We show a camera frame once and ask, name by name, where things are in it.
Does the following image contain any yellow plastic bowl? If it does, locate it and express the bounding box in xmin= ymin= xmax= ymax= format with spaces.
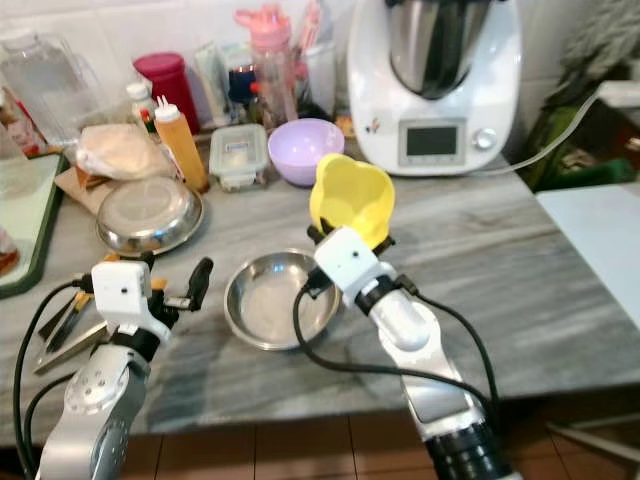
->
xmin=308 ymin=153 xmax=397 ymax=250

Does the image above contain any purple plastic bowl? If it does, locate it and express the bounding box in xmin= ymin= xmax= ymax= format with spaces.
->
xmin=270 ymin=150 xmax=344 ymax=189
xmin=267 ymin=118 xmax=347 ymax=176

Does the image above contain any shallow steel dish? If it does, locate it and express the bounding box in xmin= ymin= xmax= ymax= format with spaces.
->
xmin=224 ymin=250 xmax=344 ymax=352

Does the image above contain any overturned steel bowl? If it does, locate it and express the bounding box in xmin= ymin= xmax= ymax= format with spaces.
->
xmin=97 ymin=177 xmax=205 ymax=257

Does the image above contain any glass food container with lid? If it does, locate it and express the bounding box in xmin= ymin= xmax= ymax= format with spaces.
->
xmin=208 ymin=123 xmax=270 ymax=193

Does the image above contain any orange squeeze bottle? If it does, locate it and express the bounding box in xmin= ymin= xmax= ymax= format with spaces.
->
xmin=155 ymin=97 xmax=210 ymax=195

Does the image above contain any green tray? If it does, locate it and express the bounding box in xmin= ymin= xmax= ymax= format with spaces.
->
xmin=0 ymin=150 xmax=67 ymax=300

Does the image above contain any plastic bag of bread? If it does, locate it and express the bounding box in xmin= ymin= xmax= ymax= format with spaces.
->
xmin=75 ymin=123 xmax=174 ymax=184

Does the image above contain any white kitchen machine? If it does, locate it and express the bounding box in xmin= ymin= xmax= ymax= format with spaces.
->
xmin=347 ymin=0 xmax=525 ymax=179

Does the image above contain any brown paper bag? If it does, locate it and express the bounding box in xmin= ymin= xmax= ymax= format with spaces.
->
xmin=54 ymin=164 xmax=107 ymax=212

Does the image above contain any clear drinking glass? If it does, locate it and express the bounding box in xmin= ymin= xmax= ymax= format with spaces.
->
xmin=300 ymin=40 xmax=337 ymax=117

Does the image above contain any jar with dark blue lid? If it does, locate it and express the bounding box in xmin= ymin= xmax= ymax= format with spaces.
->
xmin=227 ymin=65 xmax=262 ymax=127

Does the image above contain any small tub of red sauce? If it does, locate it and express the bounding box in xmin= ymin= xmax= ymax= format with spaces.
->
xmin=0 ymin=228 xmax=24 ymax=277

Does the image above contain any small white-capped sauce bottle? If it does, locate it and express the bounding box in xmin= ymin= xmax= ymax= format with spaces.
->
xmin=125 ymin=82 xmax=159 ymax=132

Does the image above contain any pink drinking bottle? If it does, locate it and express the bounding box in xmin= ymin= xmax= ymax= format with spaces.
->
xmin=235 ymin=4 xmax=294 ymax=130

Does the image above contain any pale food packet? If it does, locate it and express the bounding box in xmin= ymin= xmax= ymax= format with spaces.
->
xmin=192 ymin=42 xmax=227 ymax=127

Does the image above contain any maroon canister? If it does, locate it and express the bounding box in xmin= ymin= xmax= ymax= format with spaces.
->
xmin=133 ymin=52 xmax=192 ymax=111

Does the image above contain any clear water jug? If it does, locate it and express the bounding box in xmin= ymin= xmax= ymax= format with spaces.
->
xmin=2 ymin=28 xmax=107 ymax=153

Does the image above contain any green crate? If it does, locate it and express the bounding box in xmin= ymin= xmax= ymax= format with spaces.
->
xmin=520 ymin=98 xmax=640 ymax=193

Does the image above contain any white side table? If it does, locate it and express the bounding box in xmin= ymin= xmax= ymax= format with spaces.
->
xmin=535 ymin=181 xmax=640 ymax=333

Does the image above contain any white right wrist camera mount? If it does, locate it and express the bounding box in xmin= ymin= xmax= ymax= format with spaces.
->
xmin=313 ymin=226 xmax=397 ymax=307

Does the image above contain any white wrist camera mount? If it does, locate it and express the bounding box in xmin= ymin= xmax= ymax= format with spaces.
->
xmin=313 ymin=226 xmax=397 ymax=307
xmin=92 ymin=260 xmax=174 ymax=342

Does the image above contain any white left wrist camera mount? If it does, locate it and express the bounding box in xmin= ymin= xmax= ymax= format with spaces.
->
xmin=92 ymin=260 xmax=174 ymax=342

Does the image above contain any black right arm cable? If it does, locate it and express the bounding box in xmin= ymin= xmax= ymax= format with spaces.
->
xmin=291 ymin=264 xmax=503 ymax=426

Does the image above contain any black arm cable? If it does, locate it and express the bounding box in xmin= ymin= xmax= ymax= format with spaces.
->
xmin=291 ymin=264 xmax=503 ymax=426
xmin=12 ymin=278 xmax=103 ymax=480

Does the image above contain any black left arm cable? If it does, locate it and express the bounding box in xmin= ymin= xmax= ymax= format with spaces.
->
xmin=12 ymin=278 xmax=103 ymax=480

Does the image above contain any grey appliance cable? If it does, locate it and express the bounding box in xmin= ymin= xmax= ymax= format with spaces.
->
xmin=470 ymin=88 xmax=607 ymax=180

